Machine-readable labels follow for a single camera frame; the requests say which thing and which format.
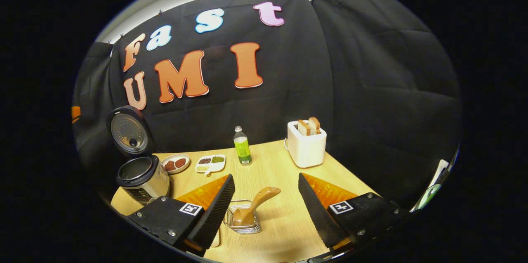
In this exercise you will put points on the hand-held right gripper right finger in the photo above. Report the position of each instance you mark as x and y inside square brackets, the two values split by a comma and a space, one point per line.
[317, 213]

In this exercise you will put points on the white and green object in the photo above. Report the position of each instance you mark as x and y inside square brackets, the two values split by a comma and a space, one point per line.
[429, 193]

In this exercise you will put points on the silver black rice cooker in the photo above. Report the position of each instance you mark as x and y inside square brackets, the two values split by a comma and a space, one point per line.
[144, 184]

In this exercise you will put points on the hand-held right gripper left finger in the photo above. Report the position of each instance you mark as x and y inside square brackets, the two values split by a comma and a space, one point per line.
[216, 213]

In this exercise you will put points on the white divided grain tray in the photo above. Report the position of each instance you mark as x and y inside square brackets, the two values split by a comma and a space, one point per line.
[216, 168]

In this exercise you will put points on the cream dish of rice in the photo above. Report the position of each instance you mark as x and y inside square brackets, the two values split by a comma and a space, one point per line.
[215, 240]

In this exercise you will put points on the wooden spoon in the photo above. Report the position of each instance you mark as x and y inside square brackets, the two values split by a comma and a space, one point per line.
[264, 196]

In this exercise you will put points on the green drink bottle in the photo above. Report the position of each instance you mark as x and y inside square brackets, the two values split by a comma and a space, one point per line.
[242, 149]

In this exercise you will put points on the brown meat piece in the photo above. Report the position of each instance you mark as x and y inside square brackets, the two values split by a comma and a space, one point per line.
[180, 163]
[170, 166]

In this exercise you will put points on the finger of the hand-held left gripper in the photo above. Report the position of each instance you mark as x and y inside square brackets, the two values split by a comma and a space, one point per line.
[75, 113]

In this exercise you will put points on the small round white plate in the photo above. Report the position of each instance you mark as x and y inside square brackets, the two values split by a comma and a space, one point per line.
[171, 158]

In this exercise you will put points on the white toaster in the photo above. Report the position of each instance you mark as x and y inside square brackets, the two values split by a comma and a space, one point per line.
[305, 149]

